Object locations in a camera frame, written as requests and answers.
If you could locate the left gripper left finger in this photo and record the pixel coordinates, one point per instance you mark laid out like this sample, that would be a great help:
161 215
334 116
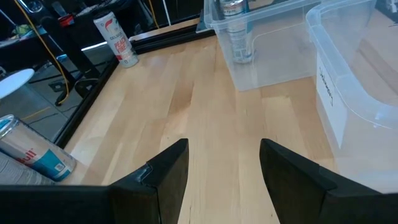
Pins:
161 186

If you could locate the white round floor base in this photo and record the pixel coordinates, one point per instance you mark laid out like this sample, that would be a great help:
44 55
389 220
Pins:
14 82

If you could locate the black table frame rails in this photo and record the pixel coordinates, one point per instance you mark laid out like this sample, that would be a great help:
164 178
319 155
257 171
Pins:
95 90

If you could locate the blue silver Red Bull can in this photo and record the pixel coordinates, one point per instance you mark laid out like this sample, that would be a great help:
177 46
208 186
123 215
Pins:
237 37
40 152

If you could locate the clear plastic bin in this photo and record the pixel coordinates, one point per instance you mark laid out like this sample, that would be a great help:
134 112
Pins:
280 62
357 102

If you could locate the black desk leg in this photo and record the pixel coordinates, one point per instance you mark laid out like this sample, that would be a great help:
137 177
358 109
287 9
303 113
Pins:
71 53

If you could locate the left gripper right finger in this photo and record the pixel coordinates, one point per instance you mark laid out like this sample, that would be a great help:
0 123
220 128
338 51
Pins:
295 186

